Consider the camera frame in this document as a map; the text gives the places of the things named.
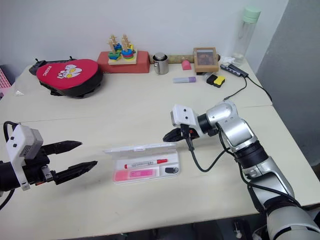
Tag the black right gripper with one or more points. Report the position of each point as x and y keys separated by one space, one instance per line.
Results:
x=192 y=133

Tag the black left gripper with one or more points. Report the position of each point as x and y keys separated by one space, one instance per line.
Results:
x=36 y=170

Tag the white plastic case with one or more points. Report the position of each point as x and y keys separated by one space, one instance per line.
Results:
x=140 y=150

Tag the red white marker pen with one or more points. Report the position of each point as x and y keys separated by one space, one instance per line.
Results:
x=145 y=163

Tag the pink highlighter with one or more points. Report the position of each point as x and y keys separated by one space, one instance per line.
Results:
x=135 y=174

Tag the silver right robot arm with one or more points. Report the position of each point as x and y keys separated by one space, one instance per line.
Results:
x=237 y=130

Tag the grey purple glue stick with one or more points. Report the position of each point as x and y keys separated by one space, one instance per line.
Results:
x=185 y=79

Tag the yellow black board eraser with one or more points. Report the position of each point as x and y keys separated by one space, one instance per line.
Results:
x=217 y=81

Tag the small pink eraser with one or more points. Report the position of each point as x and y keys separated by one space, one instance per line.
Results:
x=186 y=65

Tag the stainless steel mug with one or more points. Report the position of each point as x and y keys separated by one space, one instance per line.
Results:
x=161 y=65

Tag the red rectangular block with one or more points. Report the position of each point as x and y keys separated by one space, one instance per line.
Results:
x=142 y=65

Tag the red black cartoon pouch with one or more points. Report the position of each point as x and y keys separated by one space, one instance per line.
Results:
x=68 y=76

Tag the grey usb hub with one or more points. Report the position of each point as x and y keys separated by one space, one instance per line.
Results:
x=233 y=70

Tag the white crumpled tissue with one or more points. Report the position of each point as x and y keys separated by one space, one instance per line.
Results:
x=227 y=59

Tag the wooden colourful stacking toy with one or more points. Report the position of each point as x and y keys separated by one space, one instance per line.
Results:
x=122 y=55

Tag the pink box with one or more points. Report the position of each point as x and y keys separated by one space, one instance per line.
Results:
x=4 y=82

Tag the clear bottle green lid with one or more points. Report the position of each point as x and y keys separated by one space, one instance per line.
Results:
x=245 y=37

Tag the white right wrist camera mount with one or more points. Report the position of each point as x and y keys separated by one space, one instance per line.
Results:
x=183 y=115

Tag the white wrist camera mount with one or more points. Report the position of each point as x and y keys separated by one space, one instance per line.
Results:
x=22 y=140
x=183 y=115

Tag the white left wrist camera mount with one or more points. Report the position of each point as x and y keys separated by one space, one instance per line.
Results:
x=22 y=140

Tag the wooden photo frame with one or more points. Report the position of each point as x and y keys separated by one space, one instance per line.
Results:
x=206 y=60

